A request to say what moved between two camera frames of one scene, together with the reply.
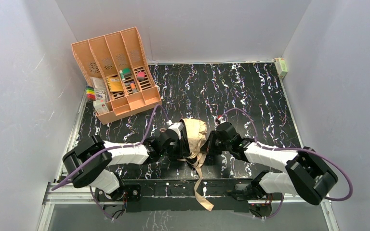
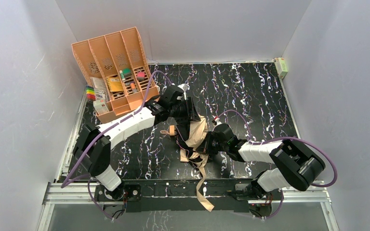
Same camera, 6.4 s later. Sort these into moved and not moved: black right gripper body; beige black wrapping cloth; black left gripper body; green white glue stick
Moved: black left gripper body
Not moved: black right gripper body; green white glue stick; beige black wrapping cloth
